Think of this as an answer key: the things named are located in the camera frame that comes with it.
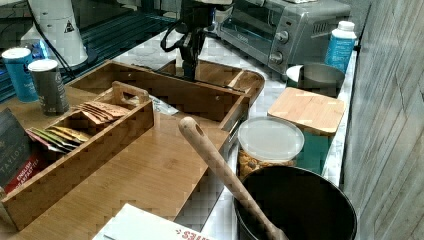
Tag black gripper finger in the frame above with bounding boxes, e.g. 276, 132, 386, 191
182, 59, 197, 81

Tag wooden serving tray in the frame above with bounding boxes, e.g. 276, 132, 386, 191
153, 60, 265, 105

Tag green yellow tea bag packets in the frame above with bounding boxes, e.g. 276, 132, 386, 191
26, 126, 91, 153

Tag silver toaster oven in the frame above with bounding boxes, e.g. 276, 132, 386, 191
219, 0, 351, 74

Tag grey metal bowl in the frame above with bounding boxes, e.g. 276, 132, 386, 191
286, 63, 345, 98

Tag white paper box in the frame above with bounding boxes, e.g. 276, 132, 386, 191
92, 203, 215, 240

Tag blue white bottle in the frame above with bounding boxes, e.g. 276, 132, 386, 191
324, 21, 357, 73

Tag blue cylindrical canister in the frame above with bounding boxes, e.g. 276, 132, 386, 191
1, 47, 38, 102

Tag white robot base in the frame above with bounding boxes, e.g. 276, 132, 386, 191
21, 0, 97, 70

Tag wooden spoon handle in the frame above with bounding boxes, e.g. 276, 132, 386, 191
178, 117, 289, 240

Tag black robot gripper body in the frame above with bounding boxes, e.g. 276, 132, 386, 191
180, 0, 215, 60

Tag grey packet in drawer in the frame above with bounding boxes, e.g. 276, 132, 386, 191
149, 95, 178, 115

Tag brown tea bag packets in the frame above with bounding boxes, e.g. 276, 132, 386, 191
74, 101, 129, 124

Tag dark Taylors tea box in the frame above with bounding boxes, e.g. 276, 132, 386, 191
0, 108, 47, 193

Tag black round pot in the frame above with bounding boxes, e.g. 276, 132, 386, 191
242, 166, 357, 240

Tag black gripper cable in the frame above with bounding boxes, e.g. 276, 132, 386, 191
159, 19, 188, 53

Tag bamboo lid container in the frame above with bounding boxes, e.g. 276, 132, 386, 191
268, 87, 346, 174

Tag dark grey cylindrical canister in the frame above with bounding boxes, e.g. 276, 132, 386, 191
28, 59, 69, 116

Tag wooden tea caddy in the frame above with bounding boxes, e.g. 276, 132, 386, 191
1, 81, 154, 231

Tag clear plastic snack jar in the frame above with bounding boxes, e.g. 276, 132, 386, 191
238, 116, 304, 179

